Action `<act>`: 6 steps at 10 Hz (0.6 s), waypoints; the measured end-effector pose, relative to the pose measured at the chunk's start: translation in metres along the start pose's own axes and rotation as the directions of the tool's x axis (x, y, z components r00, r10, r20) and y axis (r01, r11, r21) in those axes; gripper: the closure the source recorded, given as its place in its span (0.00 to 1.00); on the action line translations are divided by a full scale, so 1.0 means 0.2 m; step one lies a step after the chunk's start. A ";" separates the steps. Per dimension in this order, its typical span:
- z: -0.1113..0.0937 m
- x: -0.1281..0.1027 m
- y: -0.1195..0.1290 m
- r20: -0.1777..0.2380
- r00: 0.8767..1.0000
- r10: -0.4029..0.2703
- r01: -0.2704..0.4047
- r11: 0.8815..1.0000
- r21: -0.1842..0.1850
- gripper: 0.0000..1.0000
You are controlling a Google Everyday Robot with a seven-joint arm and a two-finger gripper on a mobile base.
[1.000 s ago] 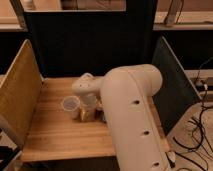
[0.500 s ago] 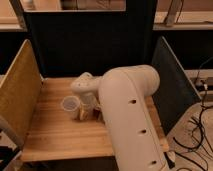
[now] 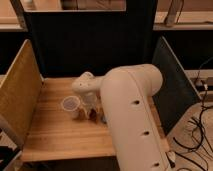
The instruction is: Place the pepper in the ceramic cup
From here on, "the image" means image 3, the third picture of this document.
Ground translucent ceramic cup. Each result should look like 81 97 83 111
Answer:
61 96 81 119

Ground black floor cables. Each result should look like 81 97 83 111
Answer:
166 56 213 171

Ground left wooden side panel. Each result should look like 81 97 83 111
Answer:
0 39 42 148

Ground black back panel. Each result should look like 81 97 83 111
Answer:
24 0 158 77

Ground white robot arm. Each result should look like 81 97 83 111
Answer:
72 64 172 171

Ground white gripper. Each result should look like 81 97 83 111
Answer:
78 91 100 124

